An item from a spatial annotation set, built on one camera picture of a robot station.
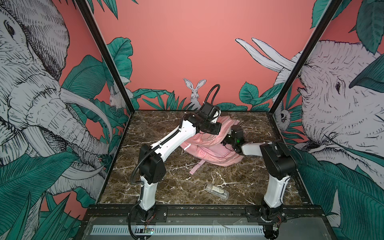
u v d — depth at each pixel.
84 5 0.69
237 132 0.78
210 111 0.64
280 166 0.51
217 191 0.80
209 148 0.93
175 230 0.70
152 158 0.48
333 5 0.69
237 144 0.79
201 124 0.58
